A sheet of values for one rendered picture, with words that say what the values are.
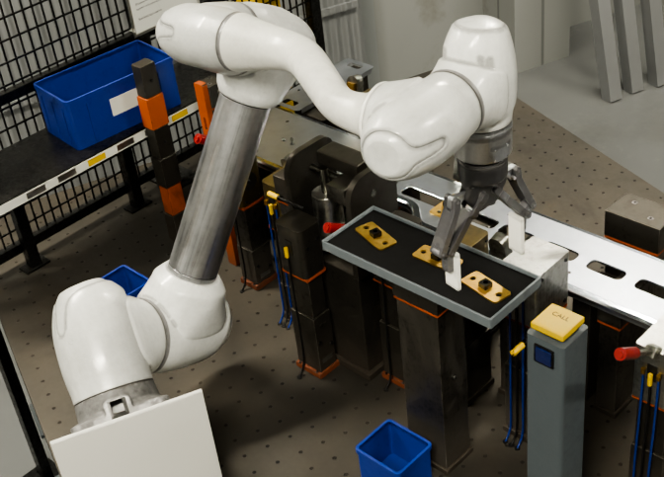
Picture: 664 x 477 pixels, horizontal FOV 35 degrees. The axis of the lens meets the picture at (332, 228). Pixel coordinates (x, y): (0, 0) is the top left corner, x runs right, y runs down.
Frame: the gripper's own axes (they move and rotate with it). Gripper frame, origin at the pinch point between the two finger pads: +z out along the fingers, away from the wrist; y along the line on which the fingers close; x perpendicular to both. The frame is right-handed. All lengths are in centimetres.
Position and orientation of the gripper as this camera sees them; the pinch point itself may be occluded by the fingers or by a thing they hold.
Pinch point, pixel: (485, 263)
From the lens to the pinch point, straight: 171.9
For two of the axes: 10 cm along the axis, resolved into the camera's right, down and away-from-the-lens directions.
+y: 8.0, -4.0, 4.4
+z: 1.0, 8.2, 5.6
